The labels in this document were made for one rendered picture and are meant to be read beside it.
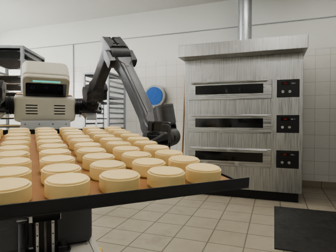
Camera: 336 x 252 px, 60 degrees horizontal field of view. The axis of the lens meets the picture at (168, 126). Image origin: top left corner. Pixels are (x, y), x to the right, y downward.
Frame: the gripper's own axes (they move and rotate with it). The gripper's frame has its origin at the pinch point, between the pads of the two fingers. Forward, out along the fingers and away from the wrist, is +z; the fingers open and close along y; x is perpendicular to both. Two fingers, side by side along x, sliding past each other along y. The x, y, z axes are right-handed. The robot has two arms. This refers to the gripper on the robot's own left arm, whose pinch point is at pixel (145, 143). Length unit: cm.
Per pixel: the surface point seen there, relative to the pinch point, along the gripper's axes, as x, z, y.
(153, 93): 169, -413, -27
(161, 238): 56, -166, 108
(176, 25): 137, -432, -147
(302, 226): -63, -233, 104
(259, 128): -16, -321, 18
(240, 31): 21, -382, -118
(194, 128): 70, -321, 24
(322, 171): -106, -421, 85
